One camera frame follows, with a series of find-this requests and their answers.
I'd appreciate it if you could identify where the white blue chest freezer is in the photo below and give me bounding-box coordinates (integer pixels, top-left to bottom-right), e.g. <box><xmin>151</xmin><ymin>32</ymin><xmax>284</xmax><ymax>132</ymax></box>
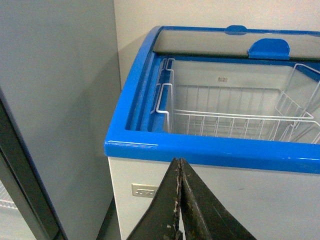
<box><xmin>104</xmin><ymin>26</ymin><xmax>320</xmax><ymax>240</ymax></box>

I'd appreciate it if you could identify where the silver brand nameplate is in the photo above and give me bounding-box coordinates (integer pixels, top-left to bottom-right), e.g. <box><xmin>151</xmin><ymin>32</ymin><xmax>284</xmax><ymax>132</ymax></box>
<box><xmin>131</xmin><ymin>183</ymin><xmax>159</xmax><ymax>198</ymax></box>

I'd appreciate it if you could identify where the upright display fridge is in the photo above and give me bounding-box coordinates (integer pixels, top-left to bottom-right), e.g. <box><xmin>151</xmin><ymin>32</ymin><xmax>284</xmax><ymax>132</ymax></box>
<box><xmin>0</xmin><ymin>85</ymin><xmax>68</xmax><ymax>240</ymax></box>

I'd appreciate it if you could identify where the white wire basket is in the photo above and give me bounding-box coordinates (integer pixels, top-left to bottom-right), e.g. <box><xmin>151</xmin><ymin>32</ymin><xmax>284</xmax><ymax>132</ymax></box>
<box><xmin>150</xmin><ymin>58</ymin><xmax>320</xmax><ymax>144</ymax></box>

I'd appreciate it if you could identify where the sliding glass freezer lid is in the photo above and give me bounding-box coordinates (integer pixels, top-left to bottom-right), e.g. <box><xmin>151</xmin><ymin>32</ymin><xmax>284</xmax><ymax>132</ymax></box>
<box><xmin>153</xmin><ymin>25</ymin><xmax>320</xmax><ymax>61</ymax></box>

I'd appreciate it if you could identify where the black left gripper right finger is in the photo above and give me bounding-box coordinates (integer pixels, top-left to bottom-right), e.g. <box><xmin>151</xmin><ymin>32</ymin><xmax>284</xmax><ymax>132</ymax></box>
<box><xmin>180</xmin><ymin>158</ymin><xmax>255</xmax><ymax>240</ymax></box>

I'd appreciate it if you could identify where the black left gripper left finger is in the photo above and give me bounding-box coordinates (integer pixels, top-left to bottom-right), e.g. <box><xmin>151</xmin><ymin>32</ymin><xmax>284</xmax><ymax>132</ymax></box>
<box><xmin>127</xmin><ymin>158</ymin><xmax>183</xmax><ymax>240</ymax></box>

